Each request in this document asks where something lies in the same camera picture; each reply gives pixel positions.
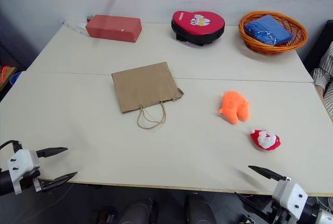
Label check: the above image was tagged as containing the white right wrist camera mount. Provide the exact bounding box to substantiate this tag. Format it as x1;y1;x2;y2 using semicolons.
272;179;309;220

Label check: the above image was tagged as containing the brown paper bag with handles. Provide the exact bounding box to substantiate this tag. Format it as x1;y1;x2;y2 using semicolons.
111;61;184;131

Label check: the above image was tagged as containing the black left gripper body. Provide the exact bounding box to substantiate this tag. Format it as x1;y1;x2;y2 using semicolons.
19;168;44;193

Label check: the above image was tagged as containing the blue folded cloth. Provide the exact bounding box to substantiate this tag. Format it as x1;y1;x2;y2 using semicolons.
244;15;294;47

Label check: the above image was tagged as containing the blue bucket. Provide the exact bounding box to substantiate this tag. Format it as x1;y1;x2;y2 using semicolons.
10;71;23;85

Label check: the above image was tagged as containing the white object behind red box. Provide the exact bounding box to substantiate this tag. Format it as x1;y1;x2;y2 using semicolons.
61;20;88;34

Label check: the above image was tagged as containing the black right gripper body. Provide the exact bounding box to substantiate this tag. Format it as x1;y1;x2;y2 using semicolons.
265;197;291;224

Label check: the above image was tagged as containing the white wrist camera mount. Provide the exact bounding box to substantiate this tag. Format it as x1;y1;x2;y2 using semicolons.
272;179;309;220
7;149;41;195

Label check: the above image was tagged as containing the red rectangular box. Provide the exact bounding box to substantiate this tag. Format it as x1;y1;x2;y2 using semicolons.
85;14;143;44

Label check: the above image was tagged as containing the orange plush toy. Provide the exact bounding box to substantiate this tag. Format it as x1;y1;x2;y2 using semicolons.
217;90;251;125

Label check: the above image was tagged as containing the person's striped sleeve arm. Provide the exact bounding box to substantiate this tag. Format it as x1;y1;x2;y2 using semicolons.
310;41;333;121

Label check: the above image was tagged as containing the red santa plush toy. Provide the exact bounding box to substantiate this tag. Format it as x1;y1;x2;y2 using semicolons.
250;128;282;152

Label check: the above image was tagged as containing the orange wicker basket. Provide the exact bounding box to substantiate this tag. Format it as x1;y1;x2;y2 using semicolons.
238;10;309;56

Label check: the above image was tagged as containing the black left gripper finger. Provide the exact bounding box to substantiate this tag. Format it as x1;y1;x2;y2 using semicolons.
35;147;69;159
39;171;79;192

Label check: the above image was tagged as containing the orange cord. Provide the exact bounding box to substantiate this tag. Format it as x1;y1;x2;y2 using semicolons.
0;65;9;85

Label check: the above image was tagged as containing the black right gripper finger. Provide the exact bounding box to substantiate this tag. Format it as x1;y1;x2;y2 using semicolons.
234;191;273;216
248;165;287;182

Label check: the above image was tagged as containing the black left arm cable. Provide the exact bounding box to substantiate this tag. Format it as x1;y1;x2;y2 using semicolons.
0;140;23;153

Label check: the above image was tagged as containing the red black heart pad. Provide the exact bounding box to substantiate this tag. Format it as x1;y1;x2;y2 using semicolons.
171;10;226;47

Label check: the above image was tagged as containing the white cables bundle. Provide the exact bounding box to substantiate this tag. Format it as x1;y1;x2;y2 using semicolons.
315;196;333;209

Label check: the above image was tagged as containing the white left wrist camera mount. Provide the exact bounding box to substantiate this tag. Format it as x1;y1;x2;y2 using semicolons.
7;149;41;195

